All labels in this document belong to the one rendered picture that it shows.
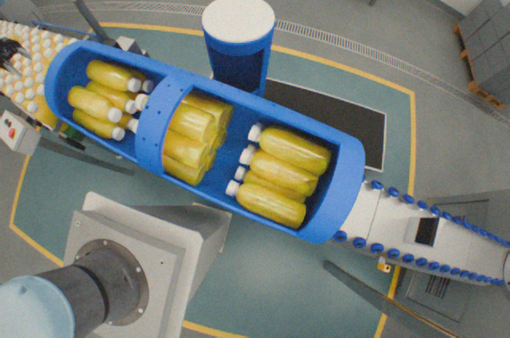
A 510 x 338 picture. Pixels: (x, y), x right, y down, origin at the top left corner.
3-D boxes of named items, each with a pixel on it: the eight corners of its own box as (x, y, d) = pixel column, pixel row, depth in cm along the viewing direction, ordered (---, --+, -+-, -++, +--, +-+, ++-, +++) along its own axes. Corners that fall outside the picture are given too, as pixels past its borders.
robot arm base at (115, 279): (131, 329, 31) (105, 354, 21) (74, 294, 31) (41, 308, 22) (148, 269, 35) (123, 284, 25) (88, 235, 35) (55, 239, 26)
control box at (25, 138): (32, 156, 60) (11, 150, 50) (13, 138, 61) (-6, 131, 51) (42, 134, 62) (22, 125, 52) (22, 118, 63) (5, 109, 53)
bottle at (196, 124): (202, 149, 50) (140, 121, 51) (215, 127, 53) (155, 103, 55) (200, 132, 44) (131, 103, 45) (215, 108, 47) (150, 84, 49)
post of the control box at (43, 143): (131, 176, 158) (26, 142, 61) (128, 174, 158) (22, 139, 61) (134, 171, 159) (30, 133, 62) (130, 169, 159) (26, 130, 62)
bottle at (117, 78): (91, 56, 54) (131, 69, 53) (105, 63, 61) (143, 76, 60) (82, 76, 54) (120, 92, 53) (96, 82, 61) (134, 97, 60)
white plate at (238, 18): (195, 2, 75) (196, 5, 76) (211, 49, 69) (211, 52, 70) (260, -11, 78) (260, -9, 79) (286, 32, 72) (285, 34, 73)
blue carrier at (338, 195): (301, 238, 62) (342, 253, 35) (80, 131, 68) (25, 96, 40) (329, 155, 71) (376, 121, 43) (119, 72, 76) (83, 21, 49)
